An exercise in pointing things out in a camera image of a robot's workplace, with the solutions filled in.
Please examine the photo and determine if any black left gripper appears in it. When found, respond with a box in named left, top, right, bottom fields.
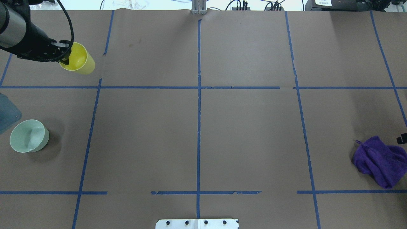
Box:
left=16, top=22, right=73, bottom=63

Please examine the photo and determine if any yellow plastic cup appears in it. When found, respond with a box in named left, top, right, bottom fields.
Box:
left=59, top=42, right=95, bottom=74

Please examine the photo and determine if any purple cloth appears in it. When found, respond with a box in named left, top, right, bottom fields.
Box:
left=352, top=136, right=407, bottom=189

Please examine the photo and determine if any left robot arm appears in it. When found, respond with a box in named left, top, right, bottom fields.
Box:
left=0, top=0, right=74, bottom=64

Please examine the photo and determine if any pale green bowl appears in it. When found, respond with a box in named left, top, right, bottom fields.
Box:
left=9, top=119, right=50, bottom=153

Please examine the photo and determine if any white mounting plate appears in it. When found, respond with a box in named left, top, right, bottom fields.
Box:
left=155, top=219, right=239, bottom=229

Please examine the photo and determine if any black device with label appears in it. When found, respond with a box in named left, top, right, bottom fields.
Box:
left=304, top=0, right=373, bottom=12

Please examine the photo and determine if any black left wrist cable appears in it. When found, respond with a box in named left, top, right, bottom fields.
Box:
left=0, top=0, right=75, bottom=63

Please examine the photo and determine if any grey aluminium post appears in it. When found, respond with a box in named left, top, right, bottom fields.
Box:
left=191, top=0, right=207, bottom=15

